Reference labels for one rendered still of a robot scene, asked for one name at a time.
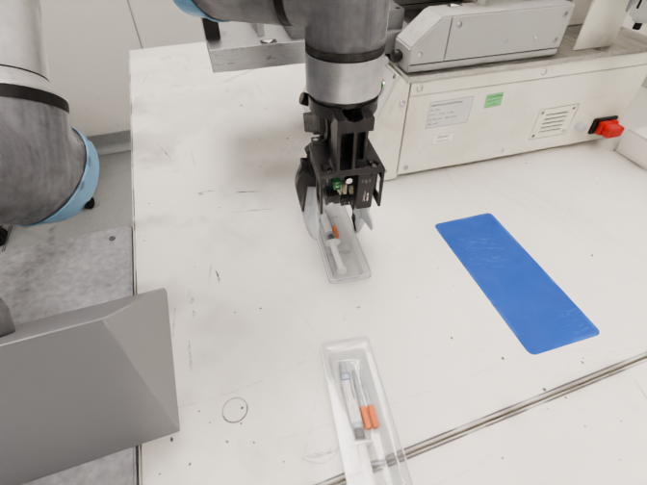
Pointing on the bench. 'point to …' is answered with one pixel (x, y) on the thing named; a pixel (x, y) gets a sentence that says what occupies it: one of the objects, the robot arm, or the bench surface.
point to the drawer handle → (211, 29)
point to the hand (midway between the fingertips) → (334, 224)
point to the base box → (504, 112)
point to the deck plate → (634, 43)
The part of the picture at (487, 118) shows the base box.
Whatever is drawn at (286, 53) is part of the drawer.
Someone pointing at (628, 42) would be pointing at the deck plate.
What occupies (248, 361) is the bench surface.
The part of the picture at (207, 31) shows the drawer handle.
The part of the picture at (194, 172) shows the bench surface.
